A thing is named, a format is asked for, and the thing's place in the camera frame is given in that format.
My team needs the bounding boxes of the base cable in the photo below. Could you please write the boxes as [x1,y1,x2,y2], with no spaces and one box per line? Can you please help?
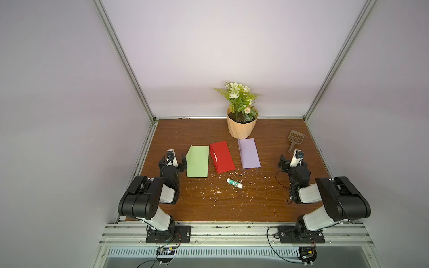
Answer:
[266,227,317,265]
[135,234,182,268]

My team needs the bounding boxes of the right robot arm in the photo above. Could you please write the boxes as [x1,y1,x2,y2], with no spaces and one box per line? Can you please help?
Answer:
[278,150,372,238]

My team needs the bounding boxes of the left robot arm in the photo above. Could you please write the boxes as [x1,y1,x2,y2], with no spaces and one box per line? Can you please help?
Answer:
[118,150,187,237]

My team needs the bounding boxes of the right base cable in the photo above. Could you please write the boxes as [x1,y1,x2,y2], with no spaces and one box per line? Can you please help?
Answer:
[266,227,317,265]

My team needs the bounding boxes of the green envelope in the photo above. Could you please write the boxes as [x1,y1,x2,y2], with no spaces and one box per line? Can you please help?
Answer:
[186,145,210,178]

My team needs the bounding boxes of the red envelope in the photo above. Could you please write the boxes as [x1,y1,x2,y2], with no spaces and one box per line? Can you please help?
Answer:
[209,141,235,174]

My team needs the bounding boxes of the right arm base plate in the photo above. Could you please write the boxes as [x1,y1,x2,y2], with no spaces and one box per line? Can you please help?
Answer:
[274,226,326,244]

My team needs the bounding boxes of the brown plastic scoop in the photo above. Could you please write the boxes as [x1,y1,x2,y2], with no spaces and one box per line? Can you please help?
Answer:
[288,130,305,153]

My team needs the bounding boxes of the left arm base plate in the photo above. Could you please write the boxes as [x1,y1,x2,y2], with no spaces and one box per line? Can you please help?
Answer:
[145,226,192,244]

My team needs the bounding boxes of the purple envelope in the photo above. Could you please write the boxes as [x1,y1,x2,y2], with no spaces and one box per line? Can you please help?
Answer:
[238,138,261,169]

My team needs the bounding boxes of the left base cable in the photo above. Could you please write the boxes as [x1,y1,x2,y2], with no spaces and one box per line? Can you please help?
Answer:
[135,234,182,268]

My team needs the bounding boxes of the artificial flower plant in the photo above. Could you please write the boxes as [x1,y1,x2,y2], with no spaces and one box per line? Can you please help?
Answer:
[214,81,260,124]

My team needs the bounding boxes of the beige flower pot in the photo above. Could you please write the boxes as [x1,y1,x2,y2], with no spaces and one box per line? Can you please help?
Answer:
[227,108,258,140]

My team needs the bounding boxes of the white green glue stick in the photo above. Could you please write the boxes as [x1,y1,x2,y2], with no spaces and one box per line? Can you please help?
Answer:
[226,178,243,189]

